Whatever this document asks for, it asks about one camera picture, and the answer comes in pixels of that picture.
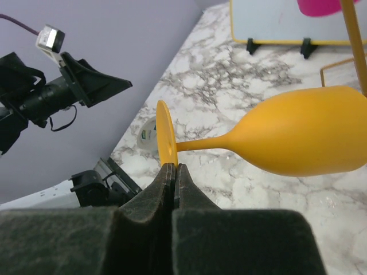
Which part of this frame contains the yellow wine glass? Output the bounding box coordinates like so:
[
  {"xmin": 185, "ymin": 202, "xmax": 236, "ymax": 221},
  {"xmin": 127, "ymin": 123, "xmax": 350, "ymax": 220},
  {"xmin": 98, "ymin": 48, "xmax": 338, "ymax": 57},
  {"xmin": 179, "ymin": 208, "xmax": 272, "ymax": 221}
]
[{"xmin": 156, "ymin": 86, "xmax": 366, "ymax": 177}]

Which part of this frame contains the yellow framed whiteboard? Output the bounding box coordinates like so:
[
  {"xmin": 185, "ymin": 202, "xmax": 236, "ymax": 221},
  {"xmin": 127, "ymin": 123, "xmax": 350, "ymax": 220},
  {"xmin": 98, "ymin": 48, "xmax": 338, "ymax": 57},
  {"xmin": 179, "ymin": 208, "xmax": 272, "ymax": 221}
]
[{"xmin": 229, "ymin": 0, "xmax": 350, "ymax": 58}]

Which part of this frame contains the black front mounting rail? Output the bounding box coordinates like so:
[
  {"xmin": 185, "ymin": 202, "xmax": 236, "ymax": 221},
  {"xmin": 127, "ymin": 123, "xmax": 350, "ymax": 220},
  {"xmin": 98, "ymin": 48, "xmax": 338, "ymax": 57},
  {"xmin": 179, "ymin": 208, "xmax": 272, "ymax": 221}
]
[{"xmin": 71, "ymin": 158, "xmax": 142, "ymax": 207}]

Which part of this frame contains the gold wire glass rack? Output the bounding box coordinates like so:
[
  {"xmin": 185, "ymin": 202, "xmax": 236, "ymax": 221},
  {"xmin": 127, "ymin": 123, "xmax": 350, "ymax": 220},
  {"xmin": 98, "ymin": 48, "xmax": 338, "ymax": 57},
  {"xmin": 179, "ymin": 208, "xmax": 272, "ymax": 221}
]
[{"xmin": 319, "ymin": 0, "xmax": 367, "ymax": 97}]

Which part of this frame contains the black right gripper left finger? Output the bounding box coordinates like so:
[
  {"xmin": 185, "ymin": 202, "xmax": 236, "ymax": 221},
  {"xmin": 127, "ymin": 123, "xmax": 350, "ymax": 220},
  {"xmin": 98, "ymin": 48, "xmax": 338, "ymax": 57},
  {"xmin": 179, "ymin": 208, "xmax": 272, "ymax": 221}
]
[{"xmin": 1, "ymin": 164, "xmax": 175, "ymax": 274}]

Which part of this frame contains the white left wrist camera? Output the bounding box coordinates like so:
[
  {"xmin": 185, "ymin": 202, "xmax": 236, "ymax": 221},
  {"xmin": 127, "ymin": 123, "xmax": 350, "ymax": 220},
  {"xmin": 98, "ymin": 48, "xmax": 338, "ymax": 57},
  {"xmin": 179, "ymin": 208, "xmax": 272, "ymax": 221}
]
[{"xmin": 36, "ymin": 24, "xmax": 65, "ymax": 66}]

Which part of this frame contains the clear tape roll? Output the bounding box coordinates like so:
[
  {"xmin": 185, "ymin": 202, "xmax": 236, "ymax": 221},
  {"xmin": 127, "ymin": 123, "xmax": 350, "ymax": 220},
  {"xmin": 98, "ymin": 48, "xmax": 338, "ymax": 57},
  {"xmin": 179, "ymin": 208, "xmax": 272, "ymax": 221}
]
[{"xmin": 137, "ymin": 117, "xmax": 158, "ymax": 153}]

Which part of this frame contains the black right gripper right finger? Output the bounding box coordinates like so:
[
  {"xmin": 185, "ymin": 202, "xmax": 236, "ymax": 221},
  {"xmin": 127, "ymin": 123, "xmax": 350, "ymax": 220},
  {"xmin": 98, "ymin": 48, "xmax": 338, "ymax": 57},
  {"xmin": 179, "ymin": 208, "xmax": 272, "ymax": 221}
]
[{"xmin": 171, "ymin": 164, "xmax": 326, "ymax": 274}]

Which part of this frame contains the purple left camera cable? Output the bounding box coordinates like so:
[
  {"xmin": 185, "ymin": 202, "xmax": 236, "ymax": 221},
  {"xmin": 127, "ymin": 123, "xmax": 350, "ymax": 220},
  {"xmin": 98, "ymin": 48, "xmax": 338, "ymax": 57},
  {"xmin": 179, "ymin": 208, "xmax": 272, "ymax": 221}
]
[{"xmin": 0, "ymin": 13, "xmax": 40, "ymax": 37}]

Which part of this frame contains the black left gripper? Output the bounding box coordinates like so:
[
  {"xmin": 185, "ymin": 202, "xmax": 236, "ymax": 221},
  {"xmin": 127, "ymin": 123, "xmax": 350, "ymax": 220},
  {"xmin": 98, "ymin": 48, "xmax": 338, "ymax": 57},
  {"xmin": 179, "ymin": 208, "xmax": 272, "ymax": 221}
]
[{"xmin": 60, "ymin": 52, "xmax": 132, "ymax": 108}]

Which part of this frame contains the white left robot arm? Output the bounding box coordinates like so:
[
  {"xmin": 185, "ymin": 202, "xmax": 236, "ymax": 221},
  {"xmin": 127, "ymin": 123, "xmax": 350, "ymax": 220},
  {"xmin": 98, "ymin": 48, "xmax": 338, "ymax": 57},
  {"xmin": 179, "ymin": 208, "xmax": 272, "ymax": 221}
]
[{"xmin": 1, "ymin": 52, "xmax": 132, "ymax": 154}]

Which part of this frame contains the pink wine glass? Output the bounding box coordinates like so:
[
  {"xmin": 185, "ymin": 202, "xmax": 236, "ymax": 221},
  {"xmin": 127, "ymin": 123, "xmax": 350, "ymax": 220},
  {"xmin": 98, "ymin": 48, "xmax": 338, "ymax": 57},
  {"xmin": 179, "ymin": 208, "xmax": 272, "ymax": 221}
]
[{"xmin": 296, "ymin": 0, "xmax": 342, "ymax": 18}]

